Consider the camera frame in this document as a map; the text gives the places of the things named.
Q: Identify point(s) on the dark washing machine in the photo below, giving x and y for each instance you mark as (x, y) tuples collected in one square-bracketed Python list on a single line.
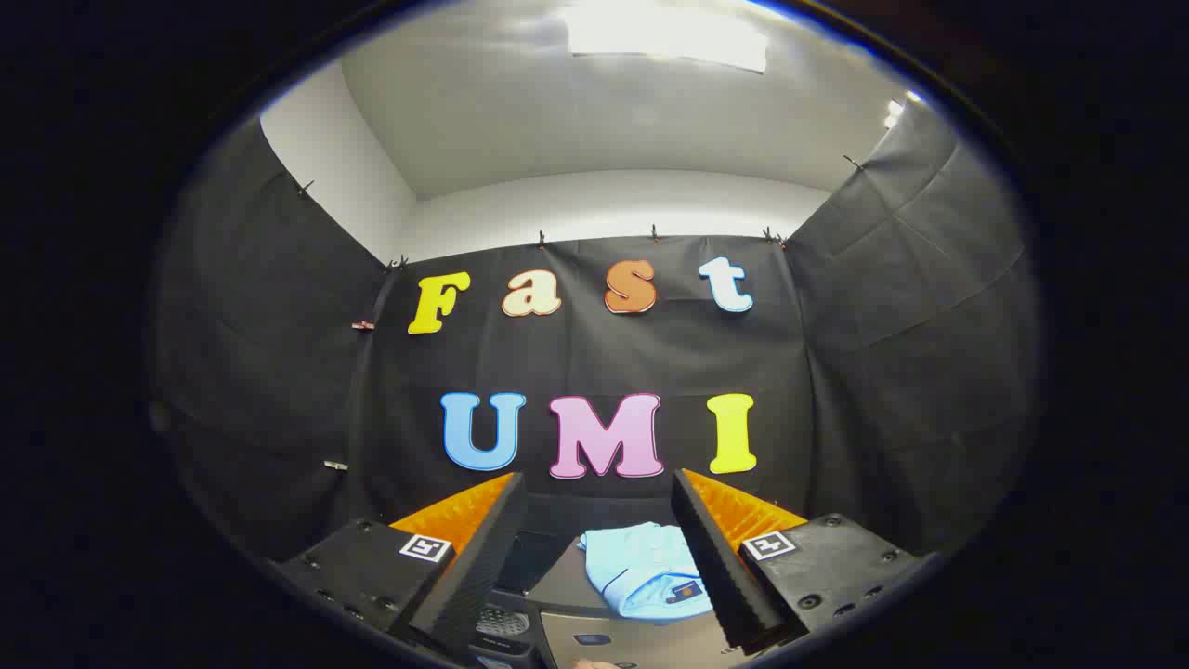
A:
[(506, 623)]

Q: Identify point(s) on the rectangular ceiling light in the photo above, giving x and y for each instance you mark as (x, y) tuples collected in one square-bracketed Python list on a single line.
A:
[(664, 32)]

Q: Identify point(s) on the small ceiling light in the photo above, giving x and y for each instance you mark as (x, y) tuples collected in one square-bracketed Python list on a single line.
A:
[(894, 111)]

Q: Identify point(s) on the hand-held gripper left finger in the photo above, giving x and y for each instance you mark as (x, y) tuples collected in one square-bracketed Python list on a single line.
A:
[(483, 567)]

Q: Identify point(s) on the black backdrop cloth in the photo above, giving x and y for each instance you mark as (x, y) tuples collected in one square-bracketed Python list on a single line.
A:
[(594, 362)]

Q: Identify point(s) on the light blue shirt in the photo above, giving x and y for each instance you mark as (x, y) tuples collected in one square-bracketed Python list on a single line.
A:
[(641, 567)]

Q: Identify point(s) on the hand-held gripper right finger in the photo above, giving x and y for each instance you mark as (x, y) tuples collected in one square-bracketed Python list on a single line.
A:
[(711, 567)]

